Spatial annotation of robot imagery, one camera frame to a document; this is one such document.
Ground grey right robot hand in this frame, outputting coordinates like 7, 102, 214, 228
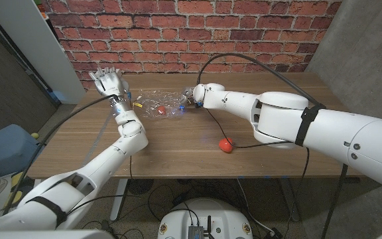
178, 86, 197, 113

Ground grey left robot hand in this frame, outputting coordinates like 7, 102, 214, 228
88, 66, 129, 109

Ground clear plastic wrap sheet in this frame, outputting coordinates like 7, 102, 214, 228
133, 89, 188, 120

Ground red cap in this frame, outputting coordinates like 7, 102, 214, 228
218, 137, 235, 154

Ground white power strip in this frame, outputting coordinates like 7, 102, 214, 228
95, 68, 123, 82

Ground brick print backdrop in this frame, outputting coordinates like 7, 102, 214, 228
41, 0, 343, 90

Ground black round floor fan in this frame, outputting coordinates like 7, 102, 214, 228
127, 179, 155, 196

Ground white table leg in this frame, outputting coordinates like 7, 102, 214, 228
110, 179, 129, 222

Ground blue plastic bin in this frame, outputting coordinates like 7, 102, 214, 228
0, 124, 44, 180

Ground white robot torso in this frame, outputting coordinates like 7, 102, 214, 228
157, 198, 253, 239

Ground yellow black pad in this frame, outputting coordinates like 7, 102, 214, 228
8, 171, 29, 205

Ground grey table leg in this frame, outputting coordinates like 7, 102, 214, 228
279, 177, 301, 222

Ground white robot chest panel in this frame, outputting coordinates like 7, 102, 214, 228
0, 228, 115, 239

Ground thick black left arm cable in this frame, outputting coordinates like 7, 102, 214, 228
1, 94, 121, 215

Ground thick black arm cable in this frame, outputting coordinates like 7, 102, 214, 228
1, 94, 121, 215
196, 52, 348, 239

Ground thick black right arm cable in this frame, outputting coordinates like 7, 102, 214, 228
196, 52, 348, 239

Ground white wall panel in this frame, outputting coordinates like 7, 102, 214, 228
0, 0, 86, 105

